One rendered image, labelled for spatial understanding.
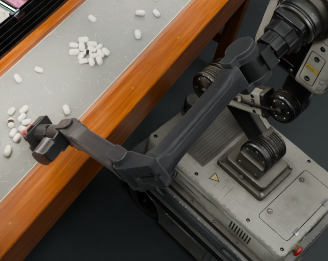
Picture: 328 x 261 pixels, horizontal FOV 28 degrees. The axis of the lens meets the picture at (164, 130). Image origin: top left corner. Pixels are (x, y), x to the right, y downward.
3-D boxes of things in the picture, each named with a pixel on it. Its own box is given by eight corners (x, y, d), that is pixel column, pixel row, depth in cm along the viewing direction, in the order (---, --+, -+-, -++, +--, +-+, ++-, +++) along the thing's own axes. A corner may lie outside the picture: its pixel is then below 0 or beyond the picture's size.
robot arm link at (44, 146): (91, 139, 186) (73, 118, 181) (70, 169, 180) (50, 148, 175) (66, 141, 194) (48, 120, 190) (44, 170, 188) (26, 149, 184)
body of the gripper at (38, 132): (21, 136, 191) (36, 136, 186) (42, 114, 197) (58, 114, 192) (33, 153, 194) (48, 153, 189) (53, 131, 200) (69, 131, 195)
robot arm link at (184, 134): (162, 204, 144) (137, 174, 139) (130, 191, 155) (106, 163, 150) (278, 68, 158) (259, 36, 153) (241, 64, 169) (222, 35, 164)
